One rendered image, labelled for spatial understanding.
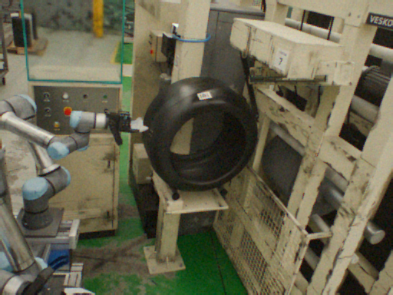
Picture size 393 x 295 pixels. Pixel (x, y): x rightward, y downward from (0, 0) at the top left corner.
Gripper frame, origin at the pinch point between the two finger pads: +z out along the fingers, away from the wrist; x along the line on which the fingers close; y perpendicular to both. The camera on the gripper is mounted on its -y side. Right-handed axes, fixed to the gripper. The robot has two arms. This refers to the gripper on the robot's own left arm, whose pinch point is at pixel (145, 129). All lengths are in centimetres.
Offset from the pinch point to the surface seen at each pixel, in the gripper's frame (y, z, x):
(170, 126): 8.0, 8.0, -12.3
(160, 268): -120, 37, 23
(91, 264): -126, -11, 37
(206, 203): -40, 41, -8
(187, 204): -41, 30, -6
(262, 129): -1, 81, 20
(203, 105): 20.2, 21.7, -12.5
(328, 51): 57, 59, -37
